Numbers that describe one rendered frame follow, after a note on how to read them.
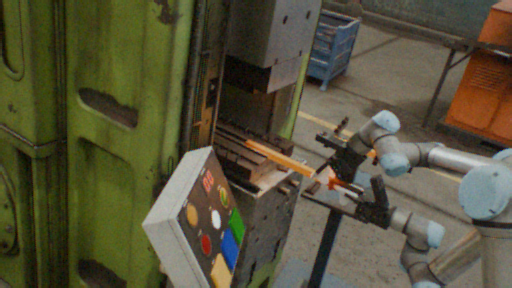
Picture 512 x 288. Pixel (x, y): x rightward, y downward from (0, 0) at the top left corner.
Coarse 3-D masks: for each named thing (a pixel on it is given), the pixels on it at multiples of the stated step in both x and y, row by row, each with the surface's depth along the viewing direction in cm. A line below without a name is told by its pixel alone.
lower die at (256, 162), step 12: (216, 120) 191; (216, 132) 180; (240, 132) 185; (216, 144) 175; (228, 144) 175; (240, 144) 175; (264, 144) 180; (216, 156) 171; (228, 156) 169; (240, 156) 170; (252, 156) 170; (264, 156) 171; (228, 168) 169; (240, 168) 166; (252, 168) 165; (264, 168) 172; (252, 180) 168
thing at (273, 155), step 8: (248, 144) 175; (256, 144) 175; (264, 152) 172; (272, 152) 171; (280, 160) 169; (288, 160) 168; (296, 168) 166; (304, 168) 165; (328, 176) 163; (328, 184) 161; (336, 184) 159; (344, 184) 159; (352, 192) 156; (360, 192) 157
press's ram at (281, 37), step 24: (240, 0) 139; (264, 0) 134; (288, 0) 138; (312, 0) 151; (240, 24) 141; (264, 24) 137; (288, 24) 144; (312, 24) 158; (240, 48) 144; (264, 48) 139; (288, 48) 150
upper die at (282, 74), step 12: (228, 60) 154; (240, 60) 152; (288, 60) 154; (300, 60) 161; (228, 72) 156; (240, 72) 153; (252, 72) 150; (264, 72) 148; (276, 72) 150; (288, 72) 157; (252, 84) 152; (264, 84) 149; (276, 84) 153; (288, 84) 161
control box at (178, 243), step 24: (192, 168) 119; (216, 168) 128; (168, 192) 111; (192, 192) 110; (216, 192) 124; (168, 216) 100; (240, 216) 136; (168, 240) 102; (192, 240) 104; (216, 240) 116; (168, 264) 105; (192, 264) 104
